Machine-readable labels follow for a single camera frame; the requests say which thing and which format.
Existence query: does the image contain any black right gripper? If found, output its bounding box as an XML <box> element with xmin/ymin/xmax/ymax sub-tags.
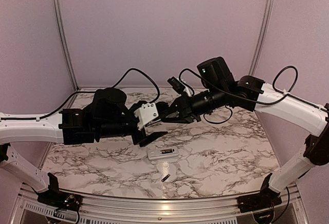
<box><xmin>166</xmin><ymin>83</ymin><xmax>229</xmax><ymax>124</ymax></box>

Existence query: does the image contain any white remote control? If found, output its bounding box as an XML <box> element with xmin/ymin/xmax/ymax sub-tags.
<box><xmin>147</xmin><ymin>147</ymin><xmax>179</xmax><ymax>161</ymax></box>

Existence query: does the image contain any black battery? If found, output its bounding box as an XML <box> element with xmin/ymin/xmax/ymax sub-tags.
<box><xmin>160</xmin><ymin>148</ymin><xmax>174</xmax><ymax>155</ymax></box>
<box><xmin>161</xmin><ymin>174</ymin><xmax>170</xmax><ymax>182</ymax></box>

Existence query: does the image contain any small clear-handled screwdriver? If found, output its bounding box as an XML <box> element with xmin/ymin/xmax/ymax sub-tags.
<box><xmin>162</xmin><ymin>111</ymin><xmax>180</xmax><ymax>120</ymax></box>

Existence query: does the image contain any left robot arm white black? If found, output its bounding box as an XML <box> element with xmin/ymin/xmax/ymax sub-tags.
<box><xmin>1</xmin><ymin>87</ymin><xmax>166</xmax><ymax>208</ymax></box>

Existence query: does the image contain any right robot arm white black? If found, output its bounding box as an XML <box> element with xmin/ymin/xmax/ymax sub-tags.
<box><xmin>162</xmin><ymin>57</ymin><xmax>328</xmax><ymax>208</ymax></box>

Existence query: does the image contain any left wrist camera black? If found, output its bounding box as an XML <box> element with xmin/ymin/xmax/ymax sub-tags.
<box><xmin>134</xmin><ymin>103</ymin><xmax>159</xmax><ymax>130</ymax></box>

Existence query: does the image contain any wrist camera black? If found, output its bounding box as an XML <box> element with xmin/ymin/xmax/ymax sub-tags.
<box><xmin>134</xmin><ymin>103</ymin><xmax>159</xmax><ymax>130</ymax></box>
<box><xmin>167</xmin><ymin>77</ymin><xmax>186</xmax><ymax>95</ymax></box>

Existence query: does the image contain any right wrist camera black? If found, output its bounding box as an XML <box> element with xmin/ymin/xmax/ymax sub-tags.
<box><xmin>167</xmin><ymin>77</ymin><xmax>186</xmax><ymax>95</ymax></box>

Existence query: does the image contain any black right camera cable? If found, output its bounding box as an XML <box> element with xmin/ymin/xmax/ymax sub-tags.
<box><xmin>178</xmin><ymin>68</ymin><xmax>233</xmax><ymax>124</ymax></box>

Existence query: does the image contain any black camera cable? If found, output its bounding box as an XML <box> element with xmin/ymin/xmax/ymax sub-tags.
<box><xmin>178</xmin><ymin>68</ymin><xmax>233</xmax><ymax>124</ymax></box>
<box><xmin>46</xmin><ymin>67</ymin><xmax>160</xmax><ymax>117</ymax></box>

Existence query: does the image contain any black left camera cable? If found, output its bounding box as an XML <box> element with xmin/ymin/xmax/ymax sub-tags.
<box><xmin>46</xmin><ymin>67</ymin><xmax>160</xmax><ymax>117</ymax></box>

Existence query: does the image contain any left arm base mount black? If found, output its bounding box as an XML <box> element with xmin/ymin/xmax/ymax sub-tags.
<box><xmin>37</xmin><ymin>191</ymin><xmax>82</xmax><ymax>212</ymax></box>

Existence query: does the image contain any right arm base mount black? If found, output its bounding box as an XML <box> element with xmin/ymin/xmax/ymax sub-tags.
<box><xmin>237</xmin><ymin>193</ymin><xmax>282</xmax><ymax>213</ymax></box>

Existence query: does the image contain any right aluminium corner post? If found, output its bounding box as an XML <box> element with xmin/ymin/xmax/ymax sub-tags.
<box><xmin>248</xmin><ymin>0</ymin><xmax>274</xmax><ymax>76</ymax></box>

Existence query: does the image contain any aluminium corner post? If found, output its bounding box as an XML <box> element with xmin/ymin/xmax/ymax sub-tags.
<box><xmin>53</xmin><ymin>0</ymin><xmax>79</xmax><ymax>90</ymax></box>
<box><xmin>248</xmin><ymin>0</ymin><xmax>274</xmax><ymax>76</ymax></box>

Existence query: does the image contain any left aluminium corner post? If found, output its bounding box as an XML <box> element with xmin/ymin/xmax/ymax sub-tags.
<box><xmin>53</xmin><ymin>0</ymin><xmax>79</xmax><ymax>90</ymax></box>

